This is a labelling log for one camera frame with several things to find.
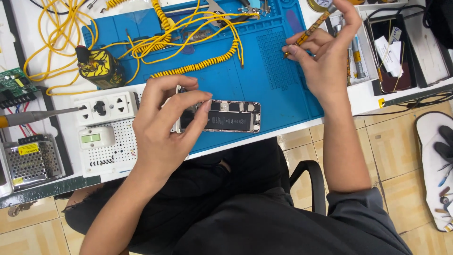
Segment person's right hand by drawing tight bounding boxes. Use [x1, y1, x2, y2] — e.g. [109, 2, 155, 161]
[283, 0, 364, 107]

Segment person's left hand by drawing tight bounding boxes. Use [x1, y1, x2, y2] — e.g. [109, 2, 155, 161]
[133, 75, 213, 179]

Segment patterned brown screwdriver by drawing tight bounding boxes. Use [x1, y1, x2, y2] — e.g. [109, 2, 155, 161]
[283, 4, 337, 59]

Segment smartphone with battery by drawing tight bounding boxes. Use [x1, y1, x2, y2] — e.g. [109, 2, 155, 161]
[176, 85, 262, 134]

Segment grey screwdriver with yellow band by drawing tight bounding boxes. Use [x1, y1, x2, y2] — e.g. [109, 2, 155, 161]
[350, 35, 367, 79]

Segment white tray of screwdrivers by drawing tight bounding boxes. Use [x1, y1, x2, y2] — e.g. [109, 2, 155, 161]
[325, 9, 378, 88]

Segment white perforated board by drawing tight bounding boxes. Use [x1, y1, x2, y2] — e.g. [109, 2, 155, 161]
[78, 119, 143, 178]

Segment black phone in white box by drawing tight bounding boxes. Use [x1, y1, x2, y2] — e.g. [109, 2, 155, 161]
[364, 14, 419, 96]

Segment white paper labels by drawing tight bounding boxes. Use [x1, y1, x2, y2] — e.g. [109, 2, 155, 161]
[374, 28, 404, 78]

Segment white power strip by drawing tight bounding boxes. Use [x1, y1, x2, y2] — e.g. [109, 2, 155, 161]
[70, 91, 141, 127]

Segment white meter with green screen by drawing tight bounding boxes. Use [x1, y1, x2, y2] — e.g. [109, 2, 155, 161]
[78, 126, 116, 149]

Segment round metal tin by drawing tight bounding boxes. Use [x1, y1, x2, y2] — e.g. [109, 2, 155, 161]
[307, 0, 334, 13]

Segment blue silicone repair mat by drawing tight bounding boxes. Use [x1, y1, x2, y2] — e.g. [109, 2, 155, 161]
[81, 0, 325, 155]

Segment yellow black striped tool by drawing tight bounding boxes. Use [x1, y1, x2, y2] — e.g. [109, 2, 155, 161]
[75, 45, 125, 90]

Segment metal pliers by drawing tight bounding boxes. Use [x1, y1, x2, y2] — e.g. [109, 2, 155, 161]
[203, 0, 272, 28]

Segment black chair armrest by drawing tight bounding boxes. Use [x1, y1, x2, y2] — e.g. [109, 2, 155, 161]
[289, 160, 327, 216]

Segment person's black clothing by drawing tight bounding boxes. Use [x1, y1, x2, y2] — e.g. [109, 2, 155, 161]
[64, 137, 414, 255]

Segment grey probe with orange grip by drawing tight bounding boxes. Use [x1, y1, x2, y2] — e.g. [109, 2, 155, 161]
[0, 106, 86, 129]

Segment metal mesh power supply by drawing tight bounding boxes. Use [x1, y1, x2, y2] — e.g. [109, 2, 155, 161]
[0, 134, 67, 192]

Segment white tray of small tools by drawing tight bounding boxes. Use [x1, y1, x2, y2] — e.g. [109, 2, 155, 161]
[414, 111, 453, 233]

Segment green circuit board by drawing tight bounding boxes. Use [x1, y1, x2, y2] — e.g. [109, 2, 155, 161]
[0, 68, 38, 109]

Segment long yellow coiled cable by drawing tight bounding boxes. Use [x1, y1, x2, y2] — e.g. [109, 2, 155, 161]
[150, 38, 242, 79]

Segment black cables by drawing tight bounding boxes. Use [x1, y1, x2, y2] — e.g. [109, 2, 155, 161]
[353, 90, 453, 118]

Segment short yellow coiled cable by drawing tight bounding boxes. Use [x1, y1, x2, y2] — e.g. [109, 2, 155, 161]
[104, 0, 175, 54]

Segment tangle of yellow wires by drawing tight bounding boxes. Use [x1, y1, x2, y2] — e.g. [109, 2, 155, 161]
[23, 0, 261, 97]

